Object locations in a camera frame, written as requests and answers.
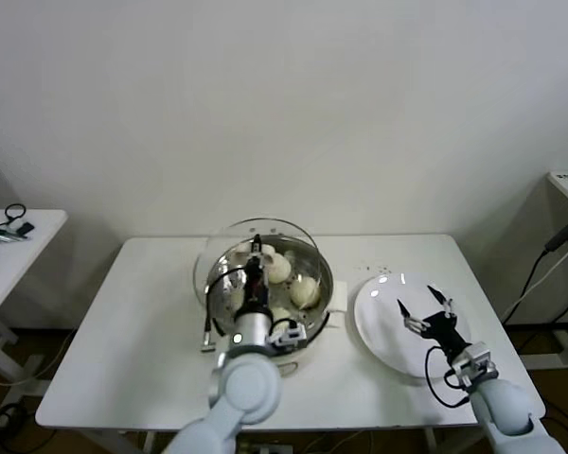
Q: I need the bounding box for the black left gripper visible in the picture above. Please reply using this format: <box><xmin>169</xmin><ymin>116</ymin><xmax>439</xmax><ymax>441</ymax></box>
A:
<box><xmin>241</xmin><ymin>234</ymin><xmax>278</xmax><ymax>311</ymax></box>

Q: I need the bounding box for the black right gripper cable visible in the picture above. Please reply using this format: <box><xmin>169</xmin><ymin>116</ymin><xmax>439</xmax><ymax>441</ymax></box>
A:
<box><xmin>424</xmin><ymin>347</ymin><xmax>474</xmax><ymax>408</ymax></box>

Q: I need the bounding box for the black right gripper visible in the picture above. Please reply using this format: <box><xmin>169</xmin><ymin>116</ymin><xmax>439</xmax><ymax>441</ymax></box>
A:
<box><xmin>397</xmin><ymin>284</ymin><xmax>472</xmax><ymax>358</ymax></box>

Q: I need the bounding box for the round white plate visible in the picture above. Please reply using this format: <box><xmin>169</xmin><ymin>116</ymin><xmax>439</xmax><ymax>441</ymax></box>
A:
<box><xmin>352</xmin><ymin>272</ymin><xmax>471</xmax><ymax>378</ymax></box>

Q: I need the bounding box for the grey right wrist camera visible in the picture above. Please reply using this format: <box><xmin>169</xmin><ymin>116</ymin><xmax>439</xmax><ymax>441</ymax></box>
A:
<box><xmin>447</xmin><ymin>342</ymin><xmax>499</xmax><ymax>389</ymax></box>

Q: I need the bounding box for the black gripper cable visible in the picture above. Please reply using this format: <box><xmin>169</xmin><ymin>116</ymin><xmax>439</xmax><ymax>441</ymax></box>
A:
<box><xmin>199</xmin><ymin>267</ymin><xmax>255</xmax><ymax>355</ymax></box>
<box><xmin>424</xmin><ymin>347</ymin><xmax>474</xmax><ymax>408</ymax></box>

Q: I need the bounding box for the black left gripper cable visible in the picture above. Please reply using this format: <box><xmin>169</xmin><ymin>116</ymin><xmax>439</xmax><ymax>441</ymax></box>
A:
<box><xmin>199</xmin><ymin>267</ymin><xmax>255</xmax><ymax>355</ymax></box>

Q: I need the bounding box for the black metal floor bar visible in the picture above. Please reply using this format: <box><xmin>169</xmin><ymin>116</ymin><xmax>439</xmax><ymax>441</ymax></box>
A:
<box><xmin>501</xmin><ymin>323</ymin><xmax>568</xmax><ymax>340</ymax></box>

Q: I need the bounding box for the black looped strap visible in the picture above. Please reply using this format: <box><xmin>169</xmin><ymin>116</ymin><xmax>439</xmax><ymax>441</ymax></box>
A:
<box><xmin>0</xmin><ymin>202</ymin><xmax>27</xmax><ymax>229</ymax></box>

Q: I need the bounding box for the white power cable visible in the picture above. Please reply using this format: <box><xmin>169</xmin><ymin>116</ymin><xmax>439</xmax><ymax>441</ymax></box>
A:
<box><xmin>501</xmin><ymin>243</ymin><xmax>568</xmax><ymax>319</ymax></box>

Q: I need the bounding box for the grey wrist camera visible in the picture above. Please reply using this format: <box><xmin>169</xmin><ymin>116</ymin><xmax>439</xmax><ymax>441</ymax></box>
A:
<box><xmin>267</xmin><ymin>320</ymin><xmax>309</xmax><ymax>354</ymax></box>
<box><xmin>447</xmin><ymin>342</ymin><xmax>499</xmax><ymax>389</ymax></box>

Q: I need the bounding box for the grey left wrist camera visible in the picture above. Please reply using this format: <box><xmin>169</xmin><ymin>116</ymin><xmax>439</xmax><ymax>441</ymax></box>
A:
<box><xmin>267</xmin><ymin>320</ymin><xmax>309</xmax><ymax>354</ymax></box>

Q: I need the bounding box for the grey white tool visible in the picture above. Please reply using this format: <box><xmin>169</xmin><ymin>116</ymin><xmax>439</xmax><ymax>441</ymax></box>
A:
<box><xmin>0</xmin><ymin>221</ymin><xmax>32</xmax><ymax>243</ymax></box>

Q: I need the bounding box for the black power adapter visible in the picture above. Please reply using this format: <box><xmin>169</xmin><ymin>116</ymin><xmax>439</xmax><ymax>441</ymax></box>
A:
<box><xmin>542</xmin><ymin>218</ymin><xmax>568</xmax><ymax>253</ymax></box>

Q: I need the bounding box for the white power strip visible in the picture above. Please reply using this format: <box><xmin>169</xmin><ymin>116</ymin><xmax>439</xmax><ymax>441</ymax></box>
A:
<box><xmin>243</xmin><ymin>441</ymin><xmax>294</xmax><ymax>454</ymax></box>

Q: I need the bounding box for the round glass lid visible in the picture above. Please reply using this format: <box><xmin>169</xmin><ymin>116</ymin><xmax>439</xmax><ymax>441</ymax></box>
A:
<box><xmin>192</xmin><ymin>217</ymin><xmax>324</xmax><ymax>332</ymax></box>

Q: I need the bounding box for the perforated steel steamer basket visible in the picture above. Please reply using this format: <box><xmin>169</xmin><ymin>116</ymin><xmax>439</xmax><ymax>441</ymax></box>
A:
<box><xmin>205</xmin><ymin>237</ymin><xmax>335</xmax><ymax>354</ymax></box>

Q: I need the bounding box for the black adapter cable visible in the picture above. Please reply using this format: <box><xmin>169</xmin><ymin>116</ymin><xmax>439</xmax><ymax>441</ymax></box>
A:
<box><xmin>501</xmin><ymin>248</ymin><xmax>550</xmax><ymax>325</ymax></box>

